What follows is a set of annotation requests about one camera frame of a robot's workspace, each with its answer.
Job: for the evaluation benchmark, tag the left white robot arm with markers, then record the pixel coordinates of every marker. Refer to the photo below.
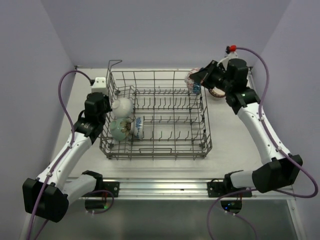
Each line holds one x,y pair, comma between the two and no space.
49,195

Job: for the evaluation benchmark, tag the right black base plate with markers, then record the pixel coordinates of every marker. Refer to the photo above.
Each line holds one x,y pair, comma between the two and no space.
219,187

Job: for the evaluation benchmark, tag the brown floral ceramic bowl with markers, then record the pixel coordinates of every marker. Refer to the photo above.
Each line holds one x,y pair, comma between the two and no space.
126,125

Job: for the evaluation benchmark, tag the grey wire dish rack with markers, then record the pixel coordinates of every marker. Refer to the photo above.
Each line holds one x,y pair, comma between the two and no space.
175,121

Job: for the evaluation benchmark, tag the pale green ceramic bowl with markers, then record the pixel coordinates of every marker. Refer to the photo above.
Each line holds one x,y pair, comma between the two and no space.
117,129

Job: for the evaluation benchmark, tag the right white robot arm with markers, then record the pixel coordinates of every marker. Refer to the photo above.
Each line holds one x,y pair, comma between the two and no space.
278,168

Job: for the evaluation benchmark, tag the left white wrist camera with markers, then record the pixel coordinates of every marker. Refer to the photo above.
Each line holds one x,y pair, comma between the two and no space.
99,85

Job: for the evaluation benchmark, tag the aluminium mounting rail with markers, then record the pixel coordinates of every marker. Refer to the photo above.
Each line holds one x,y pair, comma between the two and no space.
161,188

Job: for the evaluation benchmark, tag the white bowl dark stripes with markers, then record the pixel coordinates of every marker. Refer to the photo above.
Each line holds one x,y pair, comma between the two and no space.
217,93

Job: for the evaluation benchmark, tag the blue floral white bowl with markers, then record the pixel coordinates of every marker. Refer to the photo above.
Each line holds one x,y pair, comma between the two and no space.
136,128

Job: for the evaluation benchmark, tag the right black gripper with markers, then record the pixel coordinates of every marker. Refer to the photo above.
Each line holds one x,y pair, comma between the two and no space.
203,75

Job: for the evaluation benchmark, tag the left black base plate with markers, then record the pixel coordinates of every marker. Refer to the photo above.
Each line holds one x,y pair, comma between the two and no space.
111,186

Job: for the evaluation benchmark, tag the white ribbed ceramic bowl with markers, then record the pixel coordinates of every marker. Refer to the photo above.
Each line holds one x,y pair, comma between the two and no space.
122,108

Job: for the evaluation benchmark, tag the red diamond pattern bowl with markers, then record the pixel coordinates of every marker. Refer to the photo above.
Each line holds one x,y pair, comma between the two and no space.
192,86

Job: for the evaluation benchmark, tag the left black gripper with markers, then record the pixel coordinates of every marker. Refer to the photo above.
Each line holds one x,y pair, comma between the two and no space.
105,98

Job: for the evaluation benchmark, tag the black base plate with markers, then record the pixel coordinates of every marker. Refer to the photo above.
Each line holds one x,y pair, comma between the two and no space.
219,187
111,186

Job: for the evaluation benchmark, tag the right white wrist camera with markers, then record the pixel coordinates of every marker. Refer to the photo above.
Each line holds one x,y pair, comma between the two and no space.
230,54

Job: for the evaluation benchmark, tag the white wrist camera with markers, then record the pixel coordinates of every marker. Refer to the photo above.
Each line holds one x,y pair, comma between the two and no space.
99,85
230,54

